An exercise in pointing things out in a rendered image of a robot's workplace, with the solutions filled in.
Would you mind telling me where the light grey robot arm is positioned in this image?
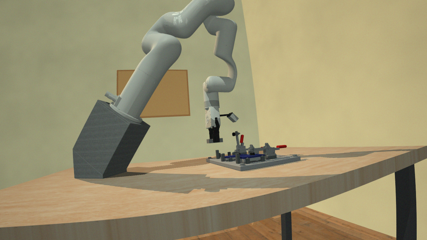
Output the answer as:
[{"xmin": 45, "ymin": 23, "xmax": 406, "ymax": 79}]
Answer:
[{"xmin": 105, "ymin": 0, "xmax": 237, "ymax": 123}]

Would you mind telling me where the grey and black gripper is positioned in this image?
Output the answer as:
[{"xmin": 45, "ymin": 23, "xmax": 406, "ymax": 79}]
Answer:
[{"xmin": 204, "ymin": 106, "xmax": 221, "ymax": 143}]

